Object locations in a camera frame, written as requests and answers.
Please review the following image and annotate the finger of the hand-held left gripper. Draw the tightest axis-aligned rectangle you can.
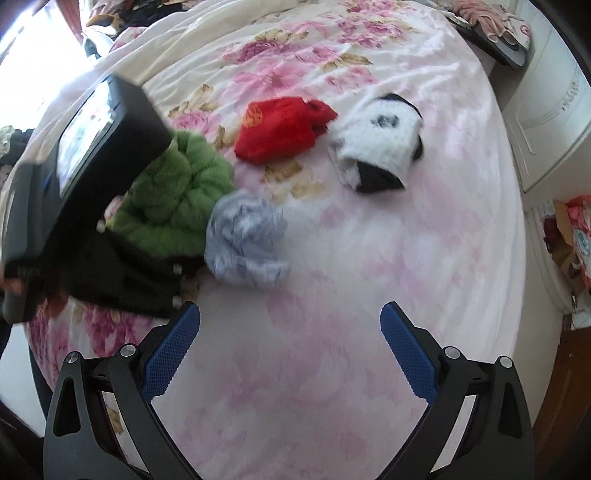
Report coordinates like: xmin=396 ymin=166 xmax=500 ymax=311
xmin=55 ymin=276 xmax=185 ymax=320
xmin=65 ymin=230 xmax=197 ymax=283

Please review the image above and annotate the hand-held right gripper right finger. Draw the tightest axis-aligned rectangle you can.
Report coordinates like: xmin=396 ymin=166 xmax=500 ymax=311
xmin=379 ymin=301 xmax=534 ymax=480

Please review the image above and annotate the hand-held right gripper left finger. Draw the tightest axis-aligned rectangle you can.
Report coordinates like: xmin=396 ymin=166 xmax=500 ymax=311
xmin=43 ymin=301 xmax=202 ymax=480

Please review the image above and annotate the small paper ball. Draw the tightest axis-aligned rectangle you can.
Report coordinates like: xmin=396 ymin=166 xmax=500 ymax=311
xmin=204 ymin=188 xmax=291 ymax=289

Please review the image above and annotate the person's left hand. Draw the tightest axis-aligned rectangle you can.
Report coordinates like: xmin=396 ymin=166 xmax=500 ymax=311
xmin=0 ymin=264 xmax=25 ymax=297

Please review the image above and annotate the green fluffy sock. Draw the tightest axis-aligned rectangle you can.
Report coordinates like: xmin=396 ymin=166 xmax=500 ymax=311
xmin=107 ymin=131 xmax=237 ymax=260

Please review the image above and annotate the pink floral blanket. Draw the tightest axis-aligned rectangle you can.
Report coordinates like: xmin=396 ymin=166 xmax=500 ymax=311
xmin=25 ymin=0 xmax=529 ymax=480

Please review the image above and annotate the heap of mixed clothes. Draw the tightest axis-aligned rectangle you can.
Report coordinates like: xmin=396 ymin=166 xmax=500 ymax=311
xmin=85 ymin=0 xmax=155 ymax=29

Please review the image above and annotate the brown wooden door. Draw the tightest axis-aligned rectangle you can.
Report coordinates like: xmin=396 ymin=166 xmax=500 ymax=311
xmin=531 ymin=318 xmax=591 ymax=446

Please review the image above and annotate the small red sock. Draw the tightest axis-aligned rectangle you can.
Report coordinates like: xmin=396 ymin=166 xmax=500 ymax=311
xmin=234 ymin=96 xmax=339 ymax=164

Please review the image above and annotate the cardboard box of clutter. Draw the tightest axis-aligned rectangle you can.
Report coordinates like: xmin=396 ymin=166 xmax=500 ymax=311
xmin=543 ymin=195 xmax=591 ymax=298

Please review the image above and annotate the white fluffy sock black trim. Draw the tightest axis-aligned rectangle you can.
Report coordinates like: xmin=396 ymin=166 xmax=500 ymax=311
xmin=328 ymin=93 xmax=426 ymax=194

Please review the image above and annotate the white wardrobe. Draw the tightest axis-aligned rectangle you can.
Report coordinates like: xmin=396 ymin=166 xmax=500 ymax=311
xmin=501 ymin=18 xmax=591 ymax=195

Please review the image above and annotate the dark grey flat board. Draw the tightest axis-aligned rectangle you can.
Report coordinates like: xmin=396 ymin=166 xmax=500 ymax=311
xmin=454 ymin=16 xmax=530 ymax=71

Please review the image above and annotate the pink clothes pile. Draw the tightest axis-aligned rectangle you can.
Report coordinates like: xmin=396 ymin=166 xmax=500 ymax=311
xmin=449 ymin=0 xmax=529 ymax=48

